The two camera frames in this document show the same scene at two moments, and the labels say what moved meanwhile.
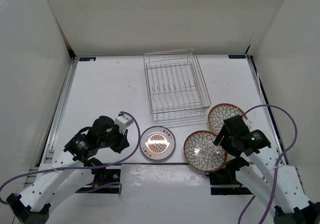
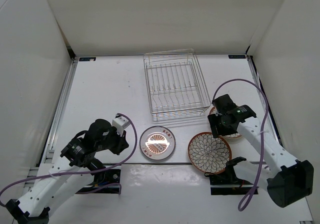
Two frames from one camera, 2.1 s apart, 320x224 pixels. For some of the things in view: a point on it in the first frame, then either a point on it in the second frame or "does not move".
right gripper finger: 220,136 to 214,121
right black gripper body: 231,147 to 224,130
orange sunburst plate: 157,143 does not move
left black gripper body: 105,141 does not move
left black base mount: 107,181 does not move
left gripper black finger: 120,140 does not move
